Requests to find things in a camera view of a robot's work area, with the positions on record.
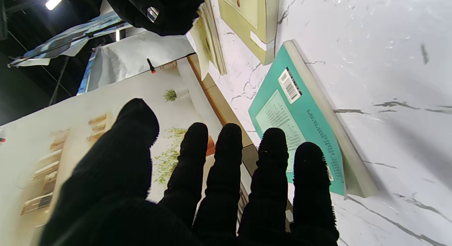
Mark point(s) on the bright ceiling lamp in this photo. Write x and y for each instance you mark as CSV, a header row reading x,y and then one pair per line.
x,y
53,2
117,35

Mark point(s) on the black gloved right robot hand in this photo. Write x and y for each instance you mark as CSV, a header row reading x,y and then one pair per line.
x,y
169,9

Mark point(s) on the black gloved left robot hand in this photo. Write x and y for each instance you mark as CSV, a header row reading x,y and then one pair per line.
x,y
123,203

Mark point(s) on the teal cover book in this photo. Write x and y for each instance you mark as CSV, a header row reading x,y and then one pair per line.
x,y
310,108

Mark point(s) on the tan kraft cover book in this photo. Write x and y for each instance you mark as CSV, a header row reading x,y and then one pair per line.
x,y
243,19

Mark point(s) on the yellow and white cover book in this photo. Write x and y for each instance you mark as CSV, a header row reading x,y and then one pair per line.
x,y
212,37

